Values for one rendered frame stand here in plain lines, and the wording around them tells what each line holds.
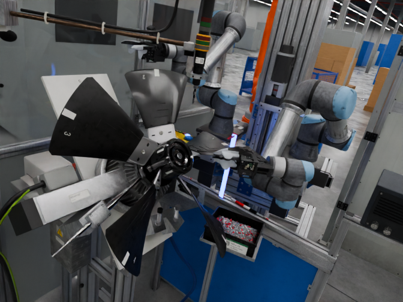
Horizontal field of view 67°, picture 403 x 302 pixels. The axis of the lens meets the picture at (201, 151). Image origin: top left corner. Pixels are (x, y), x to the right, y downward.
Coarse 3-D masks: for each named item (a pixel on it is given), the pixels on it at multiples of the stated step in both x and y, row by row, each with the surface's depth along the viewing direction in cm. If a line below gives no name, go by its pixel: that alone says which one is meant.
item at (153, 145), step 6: (144, 138) 92; (138, 144) 92; (144, 144) 93; (150, 144) 94; (156, 144) 95; (138, 150) 93; (150, 150) 95; (132, 156) 93; (138, 156) 94; (144, 156) 95; (150, 156) 96; (138, 162) 95; (144, 162) 96
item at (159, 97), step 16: (128, 80) 107; (144, 80) 108; (160, 80) 109; (176, 80) 111; (144, 96) 106; (160, 96) 106; (176, 96) 108; (144, 112) 105; (160, 112) 104; (176, 112) 105
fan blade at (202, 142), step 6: (204, 132) 130; (198, 138) 123; (204, 138) 124; (216, 138) 128; (192, 144) 115; (198, 144) 116; (204, 144) 118; (210, 144) 119; (216, 144) 121; (222, 144) 124; (192, 150) 109; (198, 150) 108; (204, 150) 110; (210, 150) 113; (216, 150) 115; (222, 156) 113
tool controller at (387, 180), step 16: (384, 176) 103; (400, 176) 103; (384, 192) 99; (400, 192) 97; (368, 208) 105; (384, 208) 101; (400, 208) 98; (368, 224) 108; (384, 224) 104; (400, 224) 100; (400, 240) 104
